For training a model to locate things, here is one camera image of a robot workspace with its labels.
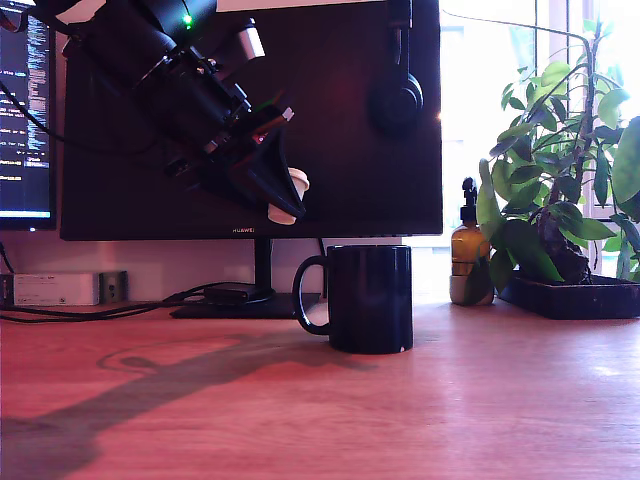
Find white flat box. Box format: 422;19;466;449
13;272;101;307

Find green potted plant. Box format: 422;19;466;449
464;17;640;307

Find black plant tray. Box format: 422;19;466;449
497;272;640;321

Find black headphones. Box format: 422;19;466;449
367;0;425;139

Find small black adapter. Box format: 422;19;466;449
203;283;251;304

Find black coffee mug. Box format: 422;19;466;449
292;243;415;355

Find black table cable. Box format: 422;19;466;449
0;282;224;317
0;294;206;324

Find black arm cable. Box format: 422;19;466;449
0;79;169;154

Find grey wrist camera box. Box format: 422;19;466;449
209;17;267;81

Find monitor showing text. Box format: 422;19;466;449
0;0;58;232

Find black monitor stand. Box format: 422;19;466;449
169;238;321;320

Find amber pump bottle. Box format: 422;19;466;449
450;177;494;279

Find grey wall socket block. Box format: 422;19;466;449
98;270;130;304

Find large black monitor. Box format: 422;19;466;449
59;0;445;242

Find white coffee capsule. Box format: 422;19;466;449
266;166;311;224

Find white bottle holder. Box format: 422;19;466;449
448;273;496;307

